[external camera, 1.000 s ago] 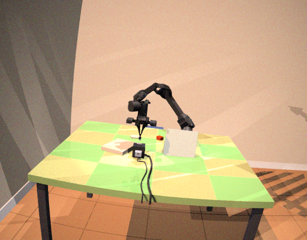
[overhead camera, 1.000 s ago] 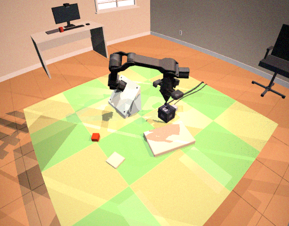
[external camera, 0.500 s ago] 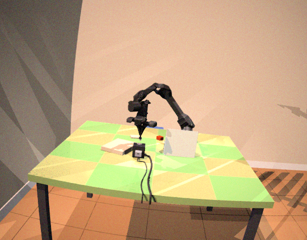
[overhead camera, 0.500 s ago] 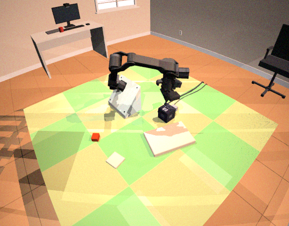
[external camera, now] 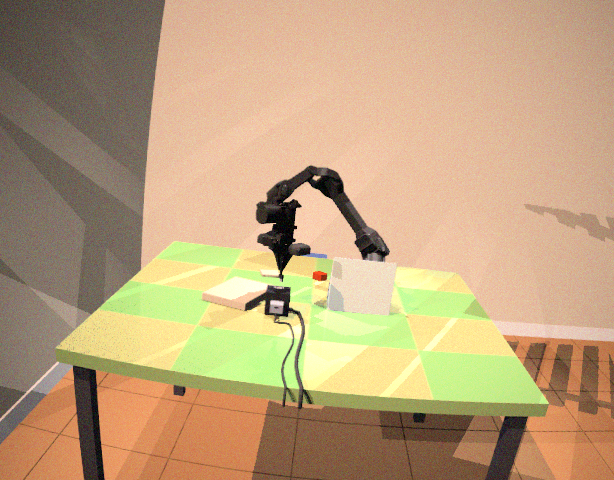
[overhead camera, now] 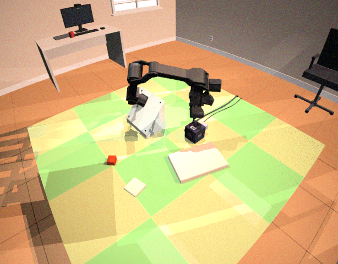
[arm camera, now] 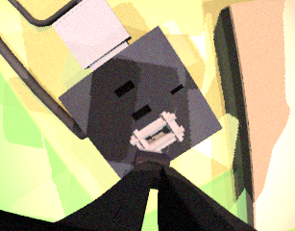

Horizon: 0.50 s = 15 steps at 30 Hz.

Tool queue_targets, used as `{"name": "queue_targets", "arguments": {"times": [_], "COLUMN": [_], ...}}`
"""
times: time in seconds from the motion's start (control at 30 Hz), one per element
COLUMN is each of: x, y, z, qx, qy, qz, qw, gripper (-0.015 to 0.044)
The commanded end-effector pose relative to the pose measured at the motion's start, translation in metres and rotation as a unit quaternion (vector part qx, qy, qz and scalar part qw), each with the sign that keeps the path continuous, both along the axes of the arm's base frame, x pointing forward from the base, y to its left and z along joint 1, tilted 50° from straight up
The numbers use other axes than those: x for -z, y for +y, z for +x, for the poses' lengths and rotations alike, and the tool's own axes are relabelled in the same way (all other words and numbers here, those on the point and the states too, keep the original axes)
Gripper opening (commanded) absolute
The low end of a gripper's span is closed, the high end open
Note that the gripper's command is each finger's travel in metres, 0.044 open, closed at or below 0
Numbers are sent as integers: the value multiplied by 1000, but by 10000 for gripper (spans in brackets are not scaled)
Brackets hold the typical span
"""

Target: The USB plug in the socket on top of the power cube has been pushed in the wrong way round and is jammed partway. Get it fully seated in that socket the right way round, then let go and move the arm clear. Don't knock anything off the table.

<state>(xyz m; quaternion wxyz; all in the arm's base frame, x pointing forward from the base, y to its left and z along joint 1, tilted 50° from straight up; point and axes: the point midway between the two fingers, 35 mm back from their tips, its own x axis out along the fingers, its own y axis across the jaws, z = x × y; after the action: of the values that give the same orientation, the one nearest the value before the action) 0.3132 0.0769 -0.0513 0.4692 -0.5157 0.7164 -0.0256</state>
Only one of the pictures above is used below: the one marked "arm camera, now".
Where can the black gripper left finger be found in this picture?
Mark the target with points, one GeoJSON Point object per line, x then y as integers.
{"type": "Point", "coordinates": [121, 208]}

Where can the dark grey cube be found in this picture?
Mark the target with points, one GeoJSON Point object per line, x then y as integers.
{"type": "Point", "coordinates": [126, 93]}

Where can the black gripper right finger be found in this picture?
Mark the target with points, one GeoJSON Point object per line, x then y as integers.
{"type": "Point", "coordinates": [184, 207]}

